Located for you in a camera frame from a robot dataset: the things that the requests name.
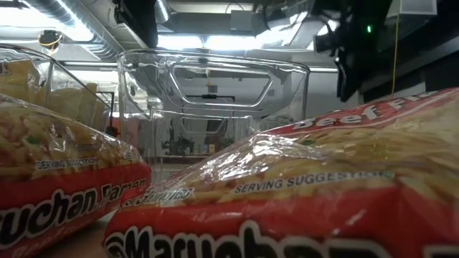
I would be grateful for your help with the round metal duct pipe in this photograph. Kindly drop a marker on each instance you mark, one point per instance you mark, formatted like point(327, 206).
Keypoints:
point(163, 10)

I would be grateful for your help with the rectangular metal air duct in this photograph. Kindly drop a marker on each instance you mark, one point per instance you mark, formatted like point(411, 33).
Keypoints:
point(287, 32)

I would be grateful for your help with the spiral metal ventilation duct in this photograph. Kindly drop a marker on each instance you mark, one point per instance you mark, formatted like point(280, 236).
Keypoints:
point(89, 36)

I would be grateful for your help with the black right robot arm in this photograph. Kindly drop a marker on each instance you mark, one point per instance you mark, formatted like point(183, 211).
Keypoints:
point(362, 18)

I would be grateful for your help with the clear plastic bin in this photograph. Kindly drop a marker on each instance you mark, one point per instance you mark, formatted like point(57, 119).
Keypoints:
point(97, 114)
point(215, 82)

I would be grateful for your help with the bright ceiling light panel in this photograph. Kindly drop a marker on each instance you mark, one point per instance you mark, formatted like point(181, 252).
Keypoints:
point(179, 42)

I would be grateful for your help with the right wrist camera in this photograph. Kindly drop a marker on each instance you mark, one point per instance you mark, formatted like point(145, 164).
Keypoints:
point(324, 43)

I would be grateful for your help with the black round ceiling device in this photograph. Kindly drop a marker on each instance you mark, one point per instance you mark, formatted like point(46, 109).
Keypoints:
point(49, 37)

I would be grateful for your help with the red Maruchan noodle packet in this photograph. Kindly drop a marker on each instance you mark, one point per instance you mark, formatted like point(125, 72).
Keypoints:
point(54, 200)
point(287, 215)

